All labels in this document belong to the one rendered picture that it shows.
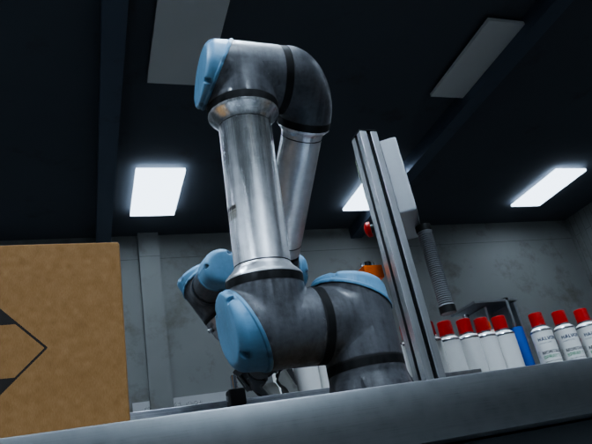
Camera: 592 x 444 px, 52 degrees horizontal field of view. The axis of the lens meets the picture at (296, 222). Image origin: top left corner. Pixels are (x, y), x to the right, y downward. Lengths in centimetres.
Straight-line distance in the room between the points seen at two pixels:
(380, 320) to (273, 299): 16
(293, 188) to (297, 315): 33
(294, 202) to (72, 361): 52
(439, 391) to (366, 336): 45
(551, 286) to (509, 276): 86
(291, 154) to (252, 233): 25
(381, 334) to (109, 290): 38
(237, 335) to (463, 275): 1018
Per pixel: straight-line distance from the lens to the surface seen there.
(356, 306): 88
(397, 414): 41
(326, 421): 39
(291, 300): 84
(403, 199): 133
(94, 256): 82
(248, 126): 94
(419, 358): 120
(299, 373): 125
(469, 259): 1115
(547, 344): 159
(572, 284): 1230
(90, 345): 78
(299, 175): 109
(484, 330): 150
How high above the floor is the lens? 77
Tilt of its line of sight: 25 degrees up
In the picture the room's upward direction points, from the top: 11 degrees counter-clockwise
